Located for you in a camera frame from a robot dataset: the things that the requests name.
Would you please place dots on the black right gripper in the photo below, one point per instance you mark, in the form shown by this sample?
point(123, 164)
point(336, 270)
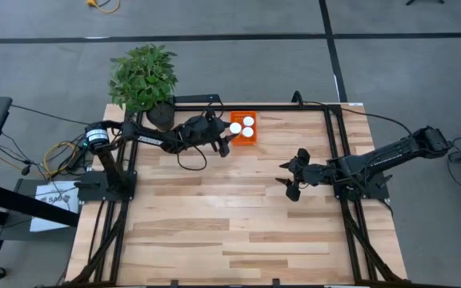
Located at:
point(312, 174)

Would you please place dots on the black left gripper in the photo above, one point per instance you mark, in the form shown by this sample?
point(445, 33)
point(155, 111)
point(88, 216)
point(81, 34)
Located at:
point(202, 130)

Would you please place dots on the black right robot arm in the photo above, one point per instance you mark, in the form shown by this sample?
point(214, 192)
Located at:
point(394, 152)

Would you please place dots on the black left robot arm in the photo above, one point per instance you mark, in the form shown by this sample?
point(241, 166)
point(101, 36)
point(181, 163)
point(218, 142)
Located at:
point(110, 172)

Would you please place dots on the orange plastic basket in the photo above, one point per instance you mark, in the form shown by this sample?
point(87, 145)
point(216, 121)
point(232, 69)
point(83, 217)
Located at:
point(240, 140)

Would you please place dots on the black flat box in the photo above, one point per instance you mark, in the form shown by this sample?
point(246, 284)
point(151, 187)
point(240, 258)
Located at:
point(198, 98)

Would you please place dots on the black plant pot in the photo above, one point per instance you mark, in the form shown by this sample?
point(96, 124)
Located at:
point(161, 117)

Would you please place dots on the green leafy plant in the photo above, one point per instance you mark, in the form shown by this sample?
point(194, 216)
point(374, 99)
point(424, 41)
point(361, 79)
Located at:
point(144, 78)

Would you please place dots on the black power adapter green light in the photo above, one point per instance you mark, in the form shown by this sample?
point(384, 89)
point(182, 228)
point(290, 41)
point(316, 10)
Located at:
point(81, 146)

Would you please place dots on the white printed paper sheet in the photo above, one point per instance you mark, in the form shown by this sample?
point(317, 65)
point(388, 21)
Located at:
point(54, 212)

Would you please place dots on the black stand foot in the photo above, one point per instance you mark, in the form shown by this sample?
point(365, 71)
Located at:
point(410, 2)

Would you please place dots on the black aluminium table frame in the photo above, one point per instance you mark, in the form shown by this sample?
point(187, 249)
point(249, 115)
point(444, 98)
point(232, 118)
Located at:
point(278, 107)

